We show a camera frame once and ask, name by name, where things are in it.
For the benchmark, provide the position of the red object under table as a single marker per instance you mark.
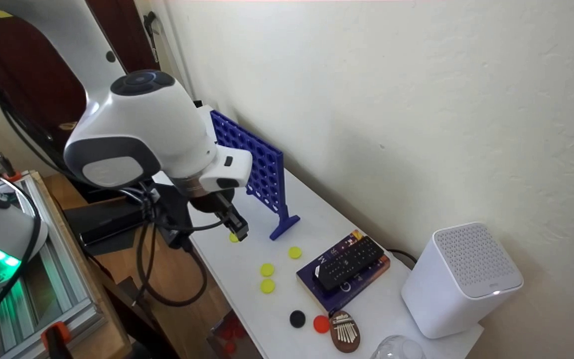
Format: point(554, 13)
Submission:
point(233, 332)

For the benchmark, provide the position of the orange round chip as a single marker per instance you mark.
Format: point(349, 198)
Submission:
point(321, 324)

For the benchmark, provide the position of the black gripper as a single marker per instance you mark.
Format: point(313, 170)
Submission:
point(209, 192)

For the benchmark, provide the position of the black remote control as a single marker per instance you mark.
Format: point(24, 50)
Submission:
point(349, 262)

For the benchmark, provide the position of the orange clamp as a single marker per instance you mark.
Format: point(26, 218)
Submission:
point(58, 332)

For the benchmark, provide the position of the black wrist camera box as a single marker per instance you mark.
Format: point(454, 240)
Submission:
point(169, 216)

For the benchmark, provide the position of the white perforated speaker box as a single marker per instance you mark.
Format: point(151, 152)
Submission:
point(458, 286)

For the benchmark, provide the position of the purple wooden game box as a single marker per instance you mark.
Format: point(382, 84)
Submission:
point(307, 276)

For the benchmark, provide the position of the black low shelf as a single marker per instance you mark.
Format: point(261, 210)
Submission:
point(99, 226)

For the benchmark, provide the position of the clear glass dome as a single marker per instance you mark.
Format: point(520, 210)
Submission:
point(396, 350)

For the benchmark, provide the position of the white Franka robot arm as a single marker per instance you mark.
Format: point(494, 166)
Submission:
point(147, 120)

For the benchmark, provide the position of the blue gameboard with holes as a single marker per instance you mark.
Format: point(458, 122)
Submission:
point(259, 166)

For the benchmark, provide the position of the aluminium frame rail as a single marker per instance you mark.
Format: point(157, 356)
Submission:
point(60, 292)

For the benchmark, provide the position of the dark brown cabinet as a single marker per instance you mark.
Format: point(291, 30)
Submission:
point(28, 72)

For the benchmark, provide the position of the brown oval object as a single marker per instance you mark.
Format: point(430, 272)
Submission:
point(345, 332)

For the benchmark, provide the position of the black round chip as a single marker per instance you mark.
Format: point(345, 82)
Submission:
point(297, 318)

